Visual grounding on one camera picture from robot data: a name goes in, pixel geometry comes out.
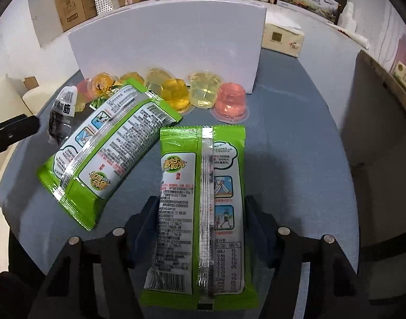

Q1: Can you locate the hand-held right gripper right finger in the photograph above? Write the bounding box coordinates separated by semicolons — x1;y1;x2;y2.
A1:
244;195;373;319

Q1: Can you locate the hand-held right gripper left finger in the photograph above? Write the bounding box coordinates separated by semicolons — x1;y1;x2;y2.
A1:
30;195;159;319

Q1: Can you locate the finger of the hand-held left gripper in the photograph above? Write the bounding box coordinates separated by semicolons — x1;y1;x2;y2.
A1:
0;115;41;155

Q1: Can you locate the black snack packet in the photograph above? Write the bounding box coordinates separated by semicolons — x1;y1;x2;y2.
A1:
48;86;79;147

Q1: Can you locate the green snack packet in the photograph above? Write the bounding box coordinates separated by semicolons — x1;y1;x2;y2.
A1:
36;78;183;232
140;124;260;310

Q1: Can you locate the group of jelly cups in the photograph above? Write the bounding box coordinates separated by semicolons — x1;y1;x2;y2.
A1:
72;67;250;124

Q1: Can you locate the white cardboard box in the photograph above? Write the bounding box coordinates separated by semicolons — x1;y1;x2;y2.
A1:
67;0;267;94

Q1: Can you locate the white leather sofa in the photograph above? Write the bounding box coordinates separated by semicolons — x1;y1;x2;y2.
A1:
0;73;41;117

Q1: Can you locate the blue-grey tablecloth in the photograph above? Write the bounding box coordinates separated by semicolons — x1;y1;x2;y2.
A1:
0;51;361;275

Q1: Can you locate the large brown cardboard box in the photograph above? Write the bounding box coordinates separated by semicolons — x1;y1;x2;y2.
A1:
53;0;99;33

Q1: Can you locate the cream tissue pack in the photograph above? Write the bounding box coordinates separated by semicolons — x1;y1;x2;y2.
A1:
262;11;305;57

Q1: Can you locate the yellow tissue pack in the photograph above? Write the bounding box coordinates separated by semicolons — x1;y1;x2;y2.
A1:
390;62;406;89

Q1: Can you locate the white tube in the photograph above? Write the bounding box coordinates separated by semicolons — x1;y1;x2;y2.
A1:
336;25;370;50

